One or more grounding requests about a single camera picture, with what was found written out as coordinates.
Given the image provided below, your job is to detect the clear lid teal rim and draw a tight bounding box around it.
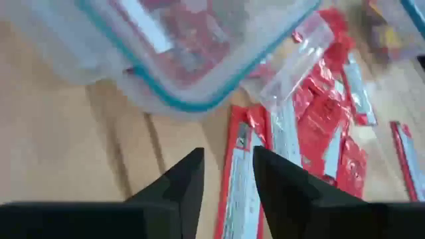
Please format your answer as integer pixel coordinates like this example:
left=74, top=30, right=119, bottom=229
left=0, top=0, right=337, bottom=118

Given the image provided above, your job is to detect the yellow candy pack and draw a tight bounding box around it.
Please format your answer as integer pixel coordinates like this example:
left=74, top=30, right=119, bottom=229
left=378, top=23, right=404, bottom=50

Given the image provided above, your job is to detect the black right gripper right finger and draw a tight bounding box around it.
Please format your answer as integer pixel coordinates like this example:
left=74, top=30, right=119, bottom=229
left=252, top=145, right=425, bottom=239

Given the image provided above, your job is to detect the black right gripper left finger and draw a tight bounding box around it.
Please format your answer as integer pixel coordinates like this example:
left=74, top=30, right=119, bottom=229
left=0, top=147, right=206, bottom=239

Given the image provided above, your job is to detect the clear plastic container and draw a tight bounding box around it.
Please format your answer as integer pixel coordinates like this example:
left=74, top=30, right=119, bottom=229
left=363, top=0, right=425, bottom=66
left=0, top=0, right=321, bottom=117

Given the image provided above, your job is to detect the red Skittles pack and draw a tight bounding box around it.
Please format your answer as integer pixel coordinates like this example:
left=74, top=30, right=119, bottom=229
left=139, top=0, right=233, bottom=84

